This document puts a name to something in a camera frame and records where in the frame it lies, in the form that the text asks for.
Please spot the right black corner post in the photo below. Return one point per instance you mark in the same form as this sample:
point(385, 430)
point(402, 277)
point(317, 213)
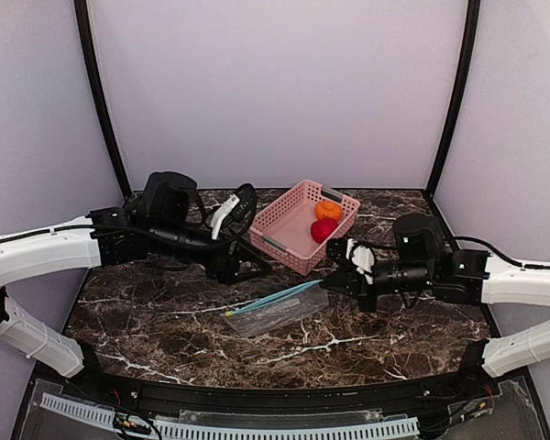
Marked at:
point(459, 86)

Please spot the black corner post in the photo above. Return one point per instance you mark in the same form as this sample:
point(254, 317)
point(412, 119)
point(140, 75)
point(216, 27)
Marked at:
point(459, 86)
point(86, 37)

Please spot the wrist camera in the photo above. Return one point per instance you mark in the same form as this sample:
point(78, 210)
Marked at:
point(241, 203)
point(350, 253)

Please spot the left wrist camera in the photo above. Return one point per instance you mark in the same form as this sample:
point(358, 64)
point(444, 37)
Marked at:
point(241, 203)

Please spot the clear acrylic plate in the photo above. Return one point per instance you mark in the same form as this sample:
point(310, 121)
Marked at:
point(280, 421)

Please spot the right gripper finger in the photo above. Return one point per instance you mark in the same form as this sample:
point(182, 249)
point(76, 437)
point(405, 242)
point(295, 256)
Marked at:
point(343, 289)
point(340, 279)

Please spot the clear zip top bag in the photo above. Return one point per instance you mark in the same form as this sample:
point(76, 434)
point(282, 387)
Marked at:
point(278, 309)

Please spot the white slotted cable duct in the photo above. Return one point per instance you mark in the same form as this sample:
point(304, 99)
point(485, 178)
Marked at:
point(133, 427)

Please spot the left black corner post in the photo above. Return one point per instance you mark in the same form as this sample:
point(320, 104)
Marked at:
point(86, 37)

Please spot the orange toy fruit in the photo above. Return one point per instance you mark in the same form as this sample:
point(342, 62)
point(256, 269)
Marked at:
point(328, 210)

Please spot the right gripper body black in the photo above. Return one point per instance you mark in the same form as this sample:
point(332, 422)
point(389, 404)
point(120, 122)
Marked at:
point(364, 280)

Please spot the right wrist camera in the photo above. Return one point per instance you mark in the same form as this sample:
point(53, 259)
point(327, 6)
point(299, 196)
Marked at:
point(350, 253)

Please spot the red toy fruit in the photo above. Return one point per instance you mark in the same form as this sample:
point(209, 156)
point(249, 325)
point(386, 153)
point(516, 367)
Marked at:
point(322, 229)

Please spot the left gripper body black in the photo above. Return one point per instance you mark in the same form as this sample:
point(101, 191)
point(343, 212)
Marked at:
point(225, 261)

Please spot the black front frame rail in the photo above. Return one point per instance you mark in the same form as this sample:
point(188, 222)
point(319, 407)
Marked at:
point(431, 395)

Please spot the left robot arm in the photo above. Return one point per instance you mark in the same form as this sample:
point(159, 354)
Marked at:
point(167, 219)

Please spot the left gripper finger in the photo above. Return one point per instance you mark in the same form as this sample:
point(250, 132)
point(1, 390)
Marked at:
point(248, 275)
point(250, 260)

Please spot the pink plastic basket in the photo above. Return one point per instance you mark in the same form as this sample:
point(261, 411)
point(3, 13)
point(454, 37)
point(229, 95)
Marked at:
point(283, 229)

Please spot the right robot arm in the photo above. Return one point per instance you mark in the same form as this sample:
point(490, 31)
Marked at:
point(460, 276)

